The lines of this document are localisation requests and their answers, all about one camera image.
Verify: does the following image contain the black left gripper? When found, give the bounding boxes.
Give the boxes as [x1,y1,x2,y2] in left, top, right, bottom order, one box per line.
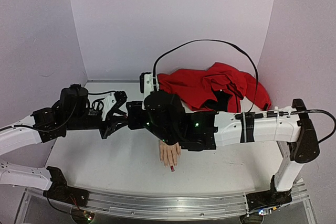
[66,108,129,138]

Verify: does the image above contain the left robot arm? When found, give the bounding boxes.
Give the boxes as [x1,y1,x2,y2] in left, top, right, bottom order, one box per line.
[1,84,128,201]

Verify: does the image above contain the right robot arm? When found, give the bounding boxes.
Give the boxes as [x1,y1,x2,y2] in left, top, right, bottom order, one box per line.
[126,90,320,192]

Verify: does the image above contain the red jacket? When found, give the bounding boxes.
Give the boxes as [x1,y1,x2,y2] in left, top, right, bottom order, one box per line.
[158,62,271,113]

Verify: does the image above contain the mannequin hand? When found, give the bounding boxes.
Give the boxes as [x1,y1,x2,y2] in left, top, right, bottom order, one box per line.
[159,141,181,172]

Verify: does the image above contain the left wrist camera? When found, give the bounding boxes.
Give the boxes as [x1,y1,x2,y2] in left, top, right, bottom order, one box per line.
[102,91,128,121]

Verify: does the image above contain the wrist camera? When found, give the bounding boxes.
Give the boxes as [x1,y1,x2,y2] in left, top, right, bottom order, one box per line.
[140,72,158,110]
[102,91,128,121]

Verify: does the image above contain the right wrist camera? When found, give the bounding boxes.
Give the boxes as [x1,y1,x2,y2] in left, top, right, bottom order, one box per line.
[140,72,158,110]

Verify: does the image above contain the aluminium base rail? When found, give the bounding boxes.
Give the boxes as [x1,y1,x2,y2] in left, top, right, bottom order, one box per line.
[25,174,309,221]

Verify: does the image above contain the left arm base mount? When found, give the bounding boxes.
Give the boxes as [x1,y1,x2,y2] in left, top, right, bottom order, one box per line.
[43,166,89,207]

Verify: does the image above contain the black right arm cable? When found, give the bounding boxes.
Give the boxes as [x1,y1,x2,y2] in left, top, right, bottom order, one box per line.
[153,39,336,143]

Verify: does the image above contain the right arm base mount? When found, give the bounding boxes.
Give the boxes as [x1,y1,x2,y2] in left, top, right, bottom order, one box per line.
[246,176,292,212]

